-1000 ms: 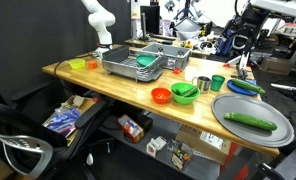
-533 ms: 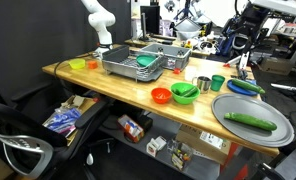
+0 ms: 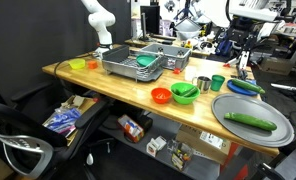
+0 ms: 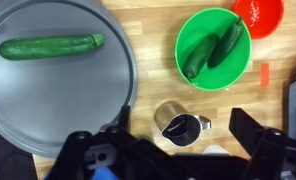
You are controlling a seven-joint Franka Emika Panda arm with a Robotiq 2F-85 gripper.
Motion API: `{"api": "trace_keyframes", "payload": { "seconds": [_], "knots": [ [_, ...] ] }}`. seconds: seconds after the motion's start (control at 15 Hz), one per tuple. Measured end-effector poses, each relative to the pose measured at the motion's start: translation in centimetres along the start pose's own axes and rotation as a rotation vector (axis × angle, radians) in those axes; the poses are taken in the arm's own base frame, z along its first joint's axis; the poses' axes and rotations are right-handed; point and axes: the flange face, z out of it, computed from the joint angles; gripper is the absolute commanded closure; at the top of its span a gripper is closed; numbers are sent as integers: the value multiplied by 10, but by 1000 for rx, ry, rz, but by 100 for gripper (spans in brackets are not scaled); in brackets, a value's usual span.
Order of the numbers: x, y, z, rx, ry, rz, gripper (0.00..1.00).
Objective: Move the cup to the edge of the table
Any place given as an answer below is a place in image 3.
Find stainless steel cup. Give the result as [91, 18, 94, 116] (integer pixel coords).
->
[191, 75, 213, 94]

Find small orange cup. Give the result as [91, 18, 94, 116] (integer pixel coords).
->
[87, 60, 99, 70]

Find green plastic cup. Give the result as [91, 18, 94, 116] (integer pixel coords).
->
[210, 74, 226, 92]

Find orange plastic bowl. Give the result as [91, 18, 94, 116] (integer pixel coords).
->
[150, 87, 173, 105]

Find grey dish rack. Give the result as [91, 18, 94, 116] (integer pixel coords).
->
[101, 44, 165, 83]

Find green plastic bowl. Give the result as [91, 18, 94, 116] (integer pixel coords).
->
[170, 82, 201, 106]

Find grey plastic bin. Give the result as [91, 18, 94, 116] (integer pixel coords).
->
[138, 42, 193, 71]

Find small dark green cucumber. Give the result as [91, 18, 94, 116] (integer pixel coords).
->
[177, 85, 199, 98]

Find colourful printed box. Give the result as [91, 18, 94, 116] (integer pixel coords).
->
[117, 114, 146, 144]

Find small white box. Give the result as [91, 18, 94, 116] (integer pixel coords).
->
[146, 135, 168, 158]

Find open cardboard box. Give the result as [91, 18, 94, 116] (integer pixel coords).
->
[42, 94, 97, 147]

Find black monitor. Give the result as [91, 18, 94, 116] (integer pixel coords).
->
[140, 4, 161, 35]

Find clear plastic container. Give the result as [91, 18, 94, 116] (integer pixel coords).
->
[166, 139, 195, 172]

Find grey white hopper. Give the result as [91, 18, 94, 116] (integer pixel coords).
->
[173, 18, 202, 42]

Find yellow plastic bowl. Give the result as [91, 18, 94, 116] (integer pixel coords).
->
[68, 58, 87, 70]

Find large cardboard box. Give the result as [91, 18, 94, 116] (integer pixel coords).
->
[175, 124, 234, 166]

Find round grey tray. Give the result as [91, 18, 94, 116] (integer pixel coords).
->
[210, 92, 295, 148]

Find blue plate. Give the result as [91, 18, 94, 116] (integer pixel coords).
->
[226, 78, 260, 97]

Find blue plastic bags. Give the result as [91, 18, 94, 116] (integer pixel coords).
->
[44, 106, 82, 133]

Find small white floor object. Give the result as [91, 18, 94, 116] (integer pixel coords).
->
[86, 152, 95, 167]

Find white red clamp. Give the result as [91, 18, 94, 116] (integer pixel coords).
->
[236, 49, 253, 81]

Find black curtain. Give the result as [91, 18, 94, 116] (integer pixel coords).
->
[0, 0, 132, 101]

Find white black machine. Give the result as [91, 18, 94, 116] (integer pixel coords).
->
[226, 0, 281, 54]

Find black office chair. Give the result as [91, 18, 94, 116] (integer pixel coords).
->
[0, 76, 112, 180]

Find grey rod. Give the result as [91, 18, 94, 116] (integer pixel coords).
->
[270, 83, 296, 94]

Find black table cable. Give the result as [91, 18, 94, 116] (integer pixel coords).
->
[53, 51, 104, 79]

